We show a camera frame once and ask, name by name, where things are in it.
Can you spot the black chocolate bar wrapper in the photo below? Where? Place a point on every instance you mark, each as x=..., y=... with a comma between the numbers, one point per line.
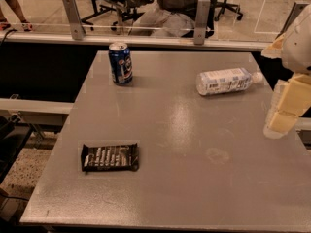
x=110, y=158

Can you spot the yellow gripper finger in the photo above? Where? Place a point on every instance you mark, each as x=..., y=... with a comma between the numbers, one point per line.
x=290, y=100
x=274, y=50

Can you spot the right metal glass bracket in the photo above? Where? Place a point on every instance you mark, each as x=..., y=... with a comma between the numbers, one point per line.
x=293, y=16

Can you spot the seated person in grey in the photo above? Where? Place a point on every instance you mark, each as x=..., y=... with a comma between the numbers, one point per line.
x=166, y=18

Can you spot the standing person leg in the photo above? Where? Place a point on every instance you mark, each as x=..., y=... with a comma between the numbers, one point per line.
x=16, y=8

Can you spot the blue soda can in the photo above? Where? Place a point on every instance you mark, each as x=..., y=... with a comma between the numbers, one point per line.
x=121, y=64

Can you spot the black equipment at left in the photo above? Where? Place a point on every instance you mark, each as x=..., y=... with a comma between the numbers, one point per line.
x=13, y=137

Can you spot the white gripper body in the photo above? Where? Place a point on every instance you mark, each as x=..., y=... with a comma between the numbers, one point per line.
x=299, y=49

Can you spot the clear plastic water bottle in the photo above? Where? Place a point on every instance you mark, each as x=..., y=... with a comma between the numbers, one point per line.
x=226, y=81

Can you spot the metal glass bracket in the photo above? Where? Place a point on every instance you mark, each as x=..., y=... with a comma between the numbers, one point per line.
x=293, y=16
x=201, y=19
x=77, y=31

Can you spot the left metal glass bracket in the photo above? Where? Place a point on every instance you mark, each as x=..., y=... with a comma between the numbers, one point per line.
x=77, y=31

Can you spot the middle metal glass bracket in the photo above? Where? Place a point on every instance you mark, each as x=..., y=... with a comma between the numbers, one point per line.
x=201, y=19

